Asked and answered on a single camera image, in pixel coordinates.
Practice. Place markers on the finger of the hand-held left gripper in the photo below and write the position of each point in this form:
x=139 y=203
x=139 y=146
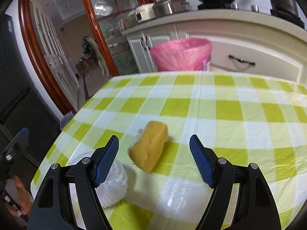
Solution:
x=14 y=146

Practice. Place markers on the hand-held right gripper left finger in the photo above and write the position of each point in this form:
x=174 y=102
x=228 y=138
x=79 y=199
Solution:
x=106 y=160

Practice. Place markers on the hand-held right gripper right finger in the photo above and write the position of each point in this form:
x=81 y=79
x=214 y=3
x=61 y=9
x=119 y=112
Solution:
x=201 y=160

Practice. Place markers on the white foam fruit net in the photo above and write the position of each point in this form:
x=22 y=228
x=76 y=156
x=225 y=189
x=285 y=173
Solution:
x=115 y=182

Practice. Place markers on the yellow sponge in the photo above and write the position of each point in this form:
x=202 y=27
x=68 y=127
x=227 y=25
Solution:
x=148 y=146

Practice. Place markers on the bin with pink bag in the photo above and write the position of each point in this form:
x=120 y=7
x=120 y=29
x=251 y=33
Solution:
x=179 y=55

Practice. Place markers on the person's left hand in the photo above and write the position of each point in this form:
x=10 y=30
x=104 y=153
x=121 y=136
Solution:
x=22 y=196

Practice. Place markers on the green checked tablecloth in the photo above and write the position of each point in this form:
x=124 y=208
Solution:
x=215 y=115

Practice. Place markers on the chair draped with clothes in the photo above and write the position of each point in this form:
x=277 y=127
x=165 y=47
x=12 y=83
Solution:
x=92 y=50

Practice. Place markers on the wooden framed glass door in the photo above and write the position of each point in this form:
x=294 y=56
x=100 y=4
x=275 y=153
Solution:
x=96 y=28

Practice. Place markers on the white kitchen counter cabinet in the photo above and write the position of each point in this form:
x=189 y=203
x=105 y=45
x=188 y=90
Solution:
x=251 y=36

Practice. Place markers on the white rice cooker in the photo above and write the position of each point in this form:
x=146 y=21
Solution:
x=144 y=13

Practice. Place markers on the silver pressure cooker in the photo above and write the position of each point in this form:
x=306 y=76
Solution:
x=170 y=7

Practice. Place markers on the small metal cup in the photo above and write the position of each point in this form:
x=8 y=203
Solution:
x=254 y=8

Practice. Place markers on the black gas stove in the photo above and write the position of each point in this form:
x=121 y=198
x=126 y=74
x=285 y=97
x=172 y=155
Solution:
x=285 y=16

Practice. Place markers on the wooden door frame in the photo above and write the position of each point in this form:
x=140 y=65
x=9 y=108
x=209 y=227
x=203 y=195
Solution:
x=40 y=52

